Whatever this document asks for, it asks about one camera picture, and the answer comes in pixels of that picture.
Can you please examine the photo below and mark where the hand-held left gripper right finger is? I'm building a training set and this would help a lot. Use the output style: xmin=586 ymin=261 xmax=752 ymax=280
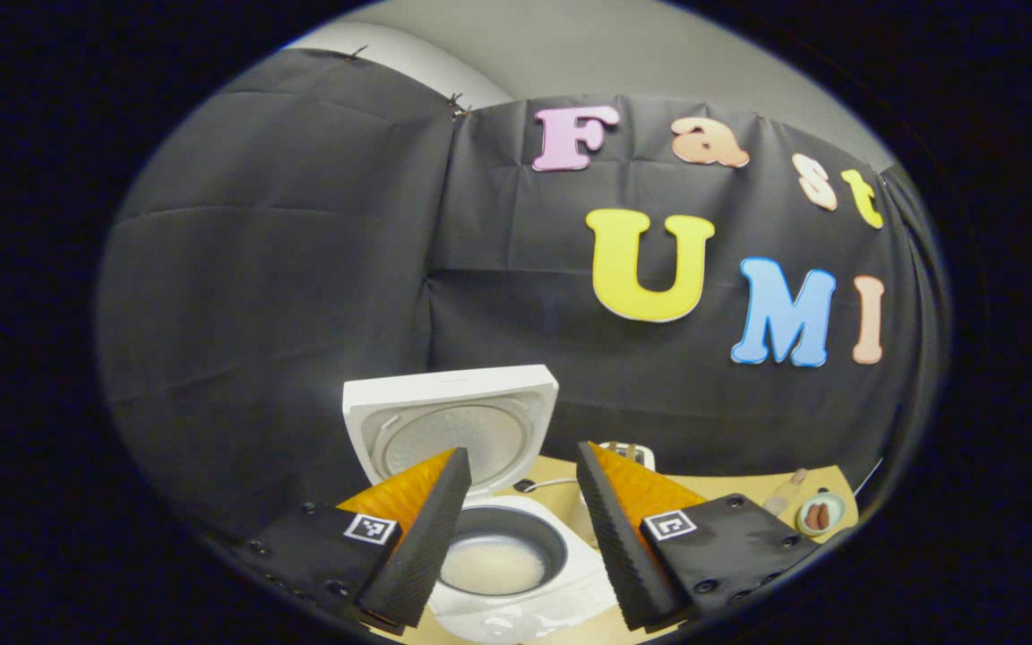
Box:
xmin=575 ymin=441 xmax=821 ymax=632

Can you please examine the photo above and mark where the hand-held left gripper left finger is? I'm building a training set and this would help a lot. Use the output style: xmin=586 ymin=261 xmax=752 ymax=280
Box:
xmin=234 ymin=446 xmax=474 ymax=632

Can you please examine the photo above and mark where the white rice cooker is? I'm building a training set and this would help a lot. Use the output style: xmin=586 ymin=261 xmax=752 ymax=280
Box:
xmin=343 ymin=365 xmax=620 ymax=644

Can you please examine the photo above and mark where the pale green plate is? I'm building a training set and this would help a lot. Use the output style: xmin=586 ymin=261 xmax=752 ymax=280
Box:
xmin=795 ymin=491 xmax=847 ymax=537

